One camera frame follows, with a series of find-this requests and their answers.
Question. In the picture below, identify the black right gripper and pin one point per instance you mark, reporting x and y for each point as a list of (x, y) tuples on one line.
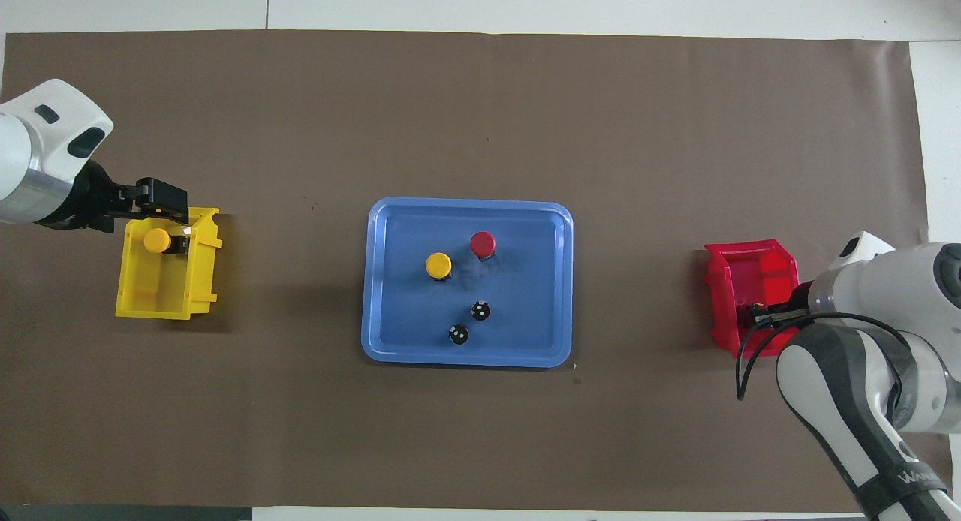
[(803, 297)]

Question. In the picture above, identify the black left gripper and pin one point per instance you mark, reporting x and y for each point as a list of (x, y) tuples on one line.
[(86, 202)]

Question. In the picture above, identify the yellow push button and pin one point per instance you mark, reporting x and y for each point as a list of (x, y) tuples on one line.
[(438, 264), (156, 240)]

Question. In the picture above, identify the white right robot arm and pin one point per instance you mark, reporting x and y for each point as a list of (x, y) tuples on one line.
[(901, 281)]

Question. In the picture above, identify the blue plastic tray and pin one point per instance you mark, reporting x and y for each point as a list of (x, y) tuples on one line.
[(420, 318)]

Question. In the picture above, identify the red plastic parts bin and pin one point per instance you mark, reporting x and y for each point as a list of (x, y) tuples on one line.
[(773, 273)]

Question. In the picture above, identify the yellow plastic parts bin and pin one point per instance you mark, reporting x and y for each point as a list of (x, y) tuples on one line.
[(161, 296)]

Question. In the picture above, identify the black push button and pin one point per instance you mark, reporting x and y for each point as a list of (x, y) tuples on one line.
[(458, 334), (480, 310)]

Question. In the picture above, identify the brown paper table mat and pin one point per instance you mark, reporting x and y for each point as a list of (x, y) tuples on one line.
[(480, 115)]

